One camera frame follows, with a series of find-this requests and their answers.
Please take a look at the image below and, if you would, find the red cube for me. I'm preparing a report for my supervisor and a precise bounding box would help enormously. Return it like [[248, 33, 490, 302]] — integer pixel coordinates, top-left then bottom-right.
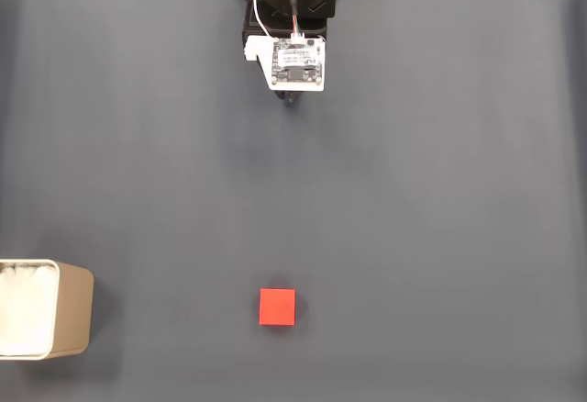
[[259, 287, 297, 328]]

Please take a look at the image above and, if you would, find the beige box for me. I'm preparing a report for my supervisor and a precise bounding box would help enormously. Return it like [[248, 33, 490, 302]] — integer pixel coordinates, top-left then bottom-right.
[[0, 258, 95, 361]]

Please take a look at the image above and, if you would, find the grey table mat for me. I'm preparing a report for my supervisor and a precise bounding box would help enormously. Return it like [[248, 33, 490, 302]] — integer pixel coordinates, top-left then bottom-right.
[[0, 0, 587, 402]]

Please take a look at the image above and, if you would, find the red white black servo wire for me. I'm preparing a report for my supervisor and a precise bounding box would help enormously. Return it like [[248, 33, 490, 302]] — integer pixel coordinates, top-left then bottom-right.
[[251, 0, 288, 39]]

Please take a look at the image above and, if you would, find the white camera board mount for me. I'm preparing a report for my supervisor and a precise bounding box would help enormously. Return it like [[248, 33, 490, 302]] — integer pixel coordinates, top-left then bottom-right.
[[244, 34, 327, 93]]

